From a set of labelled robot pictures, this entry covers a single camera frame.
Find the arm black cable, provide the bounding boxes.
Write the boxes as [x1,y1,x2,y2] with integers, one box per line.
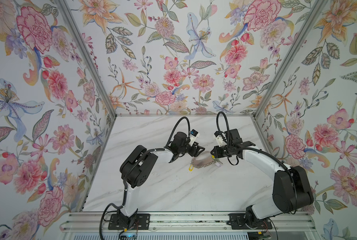
[164,116,191,149]
[215,111,231,145]

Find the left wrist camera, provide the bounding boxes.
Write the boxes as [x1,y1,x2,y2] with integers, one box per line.
[189,129,199,147]

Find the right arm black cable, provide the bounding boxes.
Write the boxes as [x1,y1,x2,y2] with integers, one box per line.
[215,111,231,145]

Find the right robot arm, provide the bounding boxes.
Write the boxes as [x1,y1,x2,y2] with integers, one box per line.
[211,129,314,224]

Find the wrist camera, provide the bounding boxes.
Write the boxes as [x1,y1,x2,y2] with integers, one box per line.
[214,131,226,147]
[189,129,199,147]

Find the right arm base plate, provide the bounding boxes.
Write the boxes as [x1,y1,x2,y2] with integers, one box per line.
[226,213,273,230]

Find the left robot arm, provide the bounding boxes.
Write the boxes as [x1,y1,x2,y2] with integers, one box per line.
[120,130,205,217]

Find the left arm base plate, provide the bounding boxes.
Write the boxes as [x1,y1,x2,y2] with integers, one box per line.
[108,213,150,230]

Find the metal keyring disc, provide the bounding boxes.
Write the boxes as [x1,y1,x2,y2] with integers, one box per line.
[191,155,219,169]

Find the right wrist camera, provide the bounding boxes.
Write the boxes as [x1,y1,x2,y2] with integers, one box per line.
[214,131,226,147]

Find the aluminium front rail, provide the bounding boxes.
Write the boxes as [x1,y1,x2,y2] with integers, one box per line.
[60,211,320,240]

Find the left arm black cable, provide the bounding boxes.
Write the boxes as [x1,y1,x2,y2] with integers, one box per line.
[164,116,191,149]

